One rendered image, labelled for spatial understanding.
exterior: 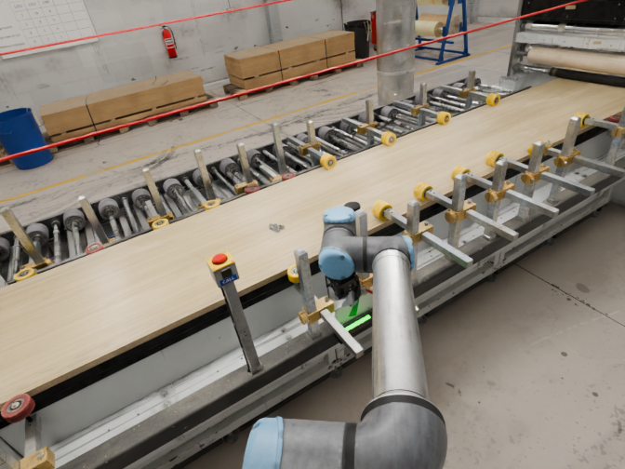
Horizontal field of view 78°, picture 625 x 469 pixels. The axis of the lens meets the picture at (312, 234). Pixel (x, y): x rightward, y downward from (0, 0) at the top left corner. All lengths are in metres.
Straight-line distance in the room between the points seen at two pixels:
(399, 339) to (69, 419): 1.33
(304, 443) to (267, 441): 0.05
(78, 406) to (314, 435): 1.26
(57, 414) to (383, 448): 1.35
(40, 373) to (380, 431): 1.30
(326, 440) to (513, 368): 1.99
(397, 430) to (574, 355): 2.13
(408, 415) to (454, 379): 1.79
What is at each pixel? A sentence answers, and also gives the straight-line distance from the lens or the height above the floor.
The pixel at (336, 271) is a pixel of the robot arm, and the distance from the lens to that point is 0.98.
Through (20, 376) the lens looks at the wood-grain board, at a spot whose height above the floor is 0.90.
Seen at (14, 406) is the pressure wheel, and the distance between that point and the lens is 1.59.
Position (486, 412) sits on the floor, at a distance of 2.27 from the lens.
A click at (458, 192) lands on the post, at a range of 1.70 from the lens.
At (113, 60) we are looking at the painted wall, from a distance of 8.14.
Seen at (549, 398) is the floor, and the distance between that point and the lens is 2.40.
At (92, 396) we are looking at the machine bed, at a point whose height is 0.75.
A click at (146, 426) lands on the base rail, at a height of 0.70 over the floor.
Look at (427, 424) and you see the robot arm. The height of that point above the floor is 1.42.
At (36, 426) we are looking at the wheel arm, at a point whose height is 0.81.
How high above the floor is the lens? 1.91
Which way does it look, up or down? 35 degrees down
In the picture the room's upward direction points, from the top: 8 degrees counter-clockwise
